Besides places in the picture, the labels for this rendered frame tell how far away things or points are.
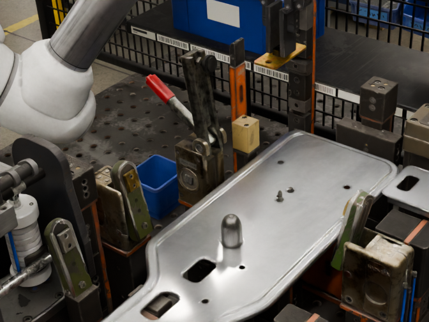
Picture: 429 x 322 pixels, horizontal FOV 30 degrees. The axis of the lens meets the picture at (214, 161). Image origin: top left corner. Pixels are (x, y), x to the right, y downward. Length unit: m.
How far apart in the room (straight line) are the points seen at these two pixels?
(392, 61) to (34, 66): 0.73
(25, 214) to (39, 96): 0.60
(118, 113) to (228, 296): 1.11
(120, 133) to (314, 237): 0.95
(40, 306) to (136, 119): 1.00
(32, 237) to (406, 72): 0.80
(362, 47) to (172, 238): 0.67
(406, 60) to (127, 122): 0.79
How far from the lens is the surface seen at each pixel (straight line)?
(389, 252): 1.12
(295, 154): 1.39
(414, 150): 1.40
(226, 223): 1.17
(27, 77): 1.71
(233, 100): 1.37
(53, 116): 1.73
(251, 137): 1.36
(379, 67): 1.61
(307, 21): 1.48
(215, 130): 1.31
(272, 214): 1.25
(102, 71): 3.93
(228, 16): 1.67
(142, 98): 2.21
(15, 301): 1.22
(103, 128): 2.09
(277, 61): 1.13
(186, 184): 1.37
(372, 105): 1.44
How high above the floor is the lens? 1.77
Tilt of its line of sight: 34 degrees down
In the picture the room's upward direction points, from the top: 4 degrees counter-clockwise
